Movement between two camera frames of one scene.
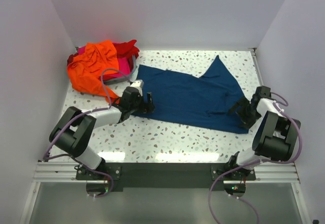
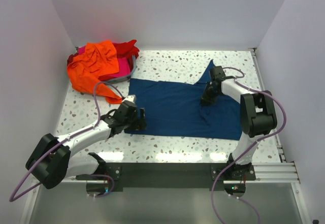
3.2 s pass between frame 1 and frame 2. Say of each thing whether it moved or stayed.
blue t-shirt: moved
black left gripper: moved
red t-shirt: stayed
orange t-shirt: stayed
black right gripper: moved
